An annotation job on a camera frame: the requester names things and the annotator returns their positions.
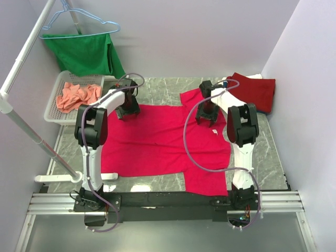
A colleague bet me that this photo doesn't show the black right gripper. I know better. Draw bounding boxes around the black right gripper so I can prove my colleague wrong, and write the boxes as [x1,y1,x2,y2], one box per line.
[195,101,220,127]

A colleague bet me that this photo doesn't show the pink-red t-shirt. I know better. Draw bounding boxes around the pink-red t-shirt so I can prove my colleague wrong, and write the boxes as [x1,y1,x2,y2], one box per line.
[101,89,231,196]

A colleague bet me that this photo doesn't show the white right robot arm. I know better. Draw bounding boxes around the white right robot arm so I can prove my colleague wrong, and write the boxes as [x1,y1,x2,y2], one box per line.
[195,80,259,209]

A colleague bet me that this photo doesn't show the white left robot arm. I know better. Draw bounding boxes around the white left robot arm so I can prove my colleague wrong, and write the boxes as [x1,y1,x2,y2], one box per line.
[74,78,140,211]

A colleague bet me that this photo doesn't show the blue folded t-shirt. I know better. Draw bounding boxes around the blue folded t-shirt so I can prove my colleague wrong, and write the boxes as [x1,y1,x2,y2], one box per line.
[257,110,270,115]

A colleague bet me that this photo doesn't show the dark red folded t-shirt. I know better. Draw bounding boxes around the dark red folded t-shirt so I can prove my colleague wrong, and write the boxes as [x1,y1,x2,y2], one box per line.
[227,72,276,113]

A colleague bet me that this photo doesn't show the salmon orange t-shirt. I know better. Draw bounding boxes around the salmon orange t-shirt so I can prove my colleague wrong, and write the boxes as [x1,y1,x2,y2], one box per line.
[56,82,102,113]

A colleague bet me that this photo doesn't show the green hanging t-shirt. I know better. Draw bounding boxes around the green hanging t-shirt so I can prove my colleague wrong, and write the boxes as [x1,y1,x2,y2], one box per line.
[43,34,125,79]

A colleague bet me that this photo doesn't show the white plastic laundry basket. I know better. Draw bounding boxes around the white plastic laundry basket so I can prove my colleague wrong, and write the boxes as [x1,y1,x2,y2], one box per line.
[44,71,104,125]

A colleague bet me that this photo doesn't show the white clothes rack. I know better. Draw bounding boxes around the white clothes rack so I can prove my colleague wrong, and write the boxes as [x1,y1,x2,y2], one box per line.
[0,0,130,183]

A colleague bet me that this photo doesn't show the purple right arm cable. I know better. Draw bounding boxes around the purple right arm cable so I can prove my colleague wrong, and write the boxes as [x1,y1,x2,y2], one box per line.
[183,79,263,230]

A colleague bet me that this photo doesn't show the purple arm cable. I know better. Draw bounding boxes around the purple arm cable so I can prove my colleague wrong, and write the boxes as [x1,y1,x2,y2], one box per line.
[183,79,263,230]
[81,72,145,233]

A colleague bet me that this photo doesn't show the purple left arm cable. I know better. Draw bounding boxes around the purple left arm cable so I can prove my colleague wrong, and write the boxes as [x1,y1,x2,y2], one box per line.
[81,72,145,233]

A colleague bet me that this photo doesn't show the aluminium rail frame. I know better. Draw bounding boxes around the aluminium rail frame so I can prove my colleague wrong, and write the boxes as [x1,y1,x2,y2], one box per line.
[15,191,317,251]

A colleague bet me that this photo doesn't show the light blue wire hanger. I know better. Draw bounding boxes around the light blue wire hanger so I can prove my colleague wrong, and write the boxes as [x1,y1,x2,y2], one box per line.
[40,1,121,38]

